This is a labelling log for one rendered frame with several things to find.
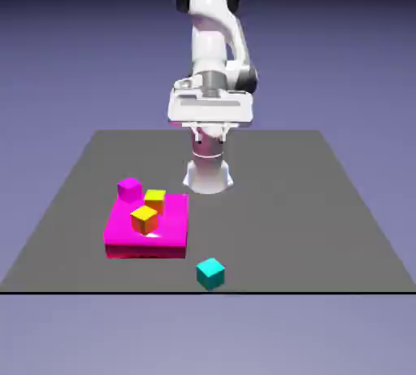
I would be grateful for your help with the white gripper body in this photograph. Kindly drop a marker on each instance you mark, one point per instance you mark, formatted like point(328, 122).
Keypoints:
point(210, 111)

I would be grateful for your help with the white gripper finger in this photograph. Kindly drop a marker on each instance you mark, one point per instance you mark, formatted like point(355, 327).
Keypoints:
point(197, 134)
point(223, 135)

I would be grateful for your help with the small yellow cube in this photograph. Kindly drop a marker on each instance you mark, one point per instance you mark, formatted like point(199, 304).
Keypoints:
point(156, 198)
point(144, 220)

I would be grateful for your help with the large magenta box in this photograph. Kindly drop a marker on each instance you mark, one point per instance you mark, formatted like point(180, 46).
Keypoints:
point(172, 222)

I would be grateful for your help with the small magenta cube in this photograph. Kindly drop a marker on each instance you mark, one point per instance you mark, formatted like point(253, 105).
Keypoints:
point(129, 190)

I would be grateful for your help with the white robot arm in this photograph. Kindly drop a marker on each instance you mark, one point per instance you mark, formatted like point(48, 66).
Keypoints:
point(208, 46)

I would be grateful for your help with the small teal cube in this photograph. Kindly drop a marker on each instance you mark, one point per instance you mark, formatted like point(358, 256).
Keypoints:
point(210, 273)

